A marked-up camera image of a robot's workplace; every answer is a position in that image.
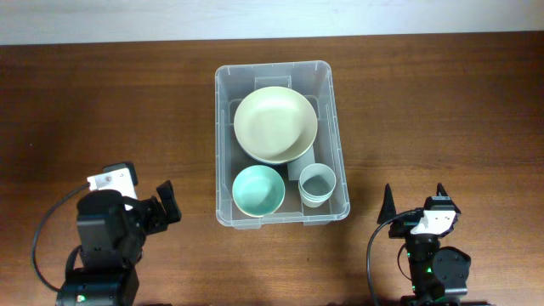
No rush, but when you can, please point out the mint green plastic cup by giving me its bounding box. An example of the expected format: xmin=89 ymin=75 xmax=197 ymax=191
xmin=298 ymin=177 xmax=336 ymax=199

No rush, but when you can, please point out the grey plastic cup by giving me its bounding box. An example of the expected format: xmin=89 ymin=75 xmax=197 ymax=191
xmin=298 ymin=163 xmax=337 ymax=198

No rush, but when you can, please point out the light blue small bowl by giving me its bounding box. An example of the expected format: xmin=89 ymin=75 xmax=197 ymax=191
xmin=232 ymin=165 xmax=286 ymax=218

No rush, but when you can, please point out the cream plate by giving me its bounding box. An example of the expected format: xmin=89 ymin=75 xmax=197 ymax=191
xmin=233 ymin=87 xmax=318 ymax=147

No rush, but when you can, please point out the cream plastic cup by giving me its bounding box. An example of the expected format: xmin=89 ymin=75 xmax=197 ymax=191
xmin=301 ymin=196 xmax=326 ymax=208

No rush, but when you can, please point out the yellow small bowl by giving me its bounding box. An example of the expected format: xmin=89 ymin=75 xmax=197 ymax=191
xmin=234 ymin=187 xmax=285 ymax=218

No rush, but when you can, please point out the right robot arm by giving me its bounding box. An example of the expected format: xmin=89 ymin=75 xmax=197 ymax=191
xmin=377 ymin=184 xmax=471 ymax=305

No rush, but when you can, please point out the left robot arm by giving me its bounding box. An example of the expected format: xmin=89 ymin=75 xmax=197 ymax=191
xmin=55 ymin=180 xmax=181 ymax=306

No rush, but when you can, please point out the white label in container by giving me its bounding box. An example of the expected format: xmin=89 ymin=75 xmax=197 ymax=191
xmin=287 ymin=146 xmax=315 ymax=181

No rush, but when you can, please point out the clear plastic storage container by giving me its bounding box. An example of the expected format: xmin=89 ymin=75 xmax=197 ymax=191
xmin=215 ymin=60 xmax=350 ymax=230

